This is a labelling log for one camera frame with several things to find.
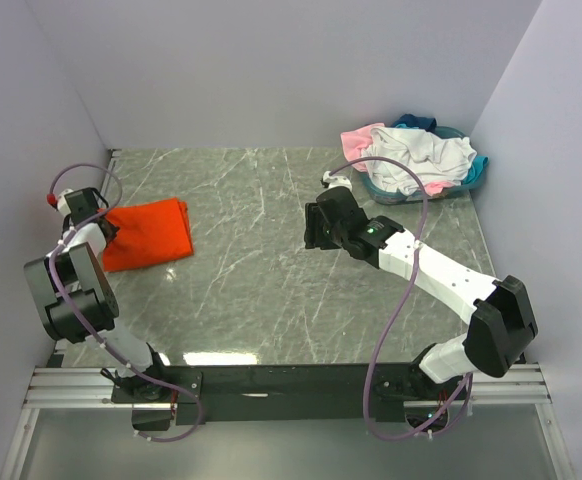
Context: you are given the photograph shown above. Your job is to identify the orange t shirt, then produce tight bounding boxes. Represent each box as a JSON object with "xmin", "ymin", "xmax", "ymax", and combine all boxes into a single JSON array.
[{"xmin": 102, "ymin": 197, "xmax": 194, "ymax": 273}]

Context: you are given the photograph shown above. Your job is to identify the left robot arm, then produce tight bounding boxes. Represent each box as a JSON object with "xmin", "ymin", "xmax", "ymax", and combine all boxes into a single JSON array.
[{"xmin": 23, "ymin": 187, "xmax": 171, "ymax": 402}]

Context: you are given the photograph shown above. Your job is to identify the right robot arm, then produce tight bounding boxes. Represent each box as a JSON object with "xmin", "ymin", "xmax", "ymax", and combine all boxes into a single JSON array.
[{"xmin": 304, "ymin": 186, "xmax": 538, "ymax": 399}]

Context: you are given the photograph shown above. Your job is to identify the teal plastic basket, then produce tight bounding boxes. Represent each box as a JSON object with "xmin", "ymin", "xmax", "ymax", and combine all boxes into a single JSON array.
[{"xmin": 363, "ymin": 126, "xmax": 470, "ymax": 204}]

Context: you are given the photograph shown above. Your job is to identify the pink t shirt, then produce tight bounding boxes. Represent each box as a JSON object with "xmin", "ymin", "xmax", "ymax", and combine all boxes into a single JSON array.
[{"xmin": 340, "ymin": 123, "xmax": 475, "ymax": 196}]

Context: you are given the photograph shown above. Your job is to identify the dark blue t shirt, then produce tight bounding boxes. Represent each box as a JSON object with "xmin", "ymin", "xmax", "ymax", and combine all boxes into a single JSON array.
[{"xmin": 392, "ymin": 114, "xmax": 437, "ymax": 133}]

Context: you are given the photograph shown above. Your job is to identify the teal t shirt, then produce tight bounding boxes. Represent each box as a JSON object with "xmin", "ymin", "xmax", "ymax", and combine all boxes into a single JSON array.
[{"xmin": 461, "ymin": 156, "xmax": 489, "ymax": 190}]

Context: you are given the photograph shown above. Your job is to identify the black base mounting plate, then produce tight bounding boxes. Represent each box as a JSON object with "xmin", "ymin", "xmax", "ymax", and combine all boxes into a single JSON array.
[{"xmin": 110, "ymin": 362, "xmax": 472, "ymax": 432}]

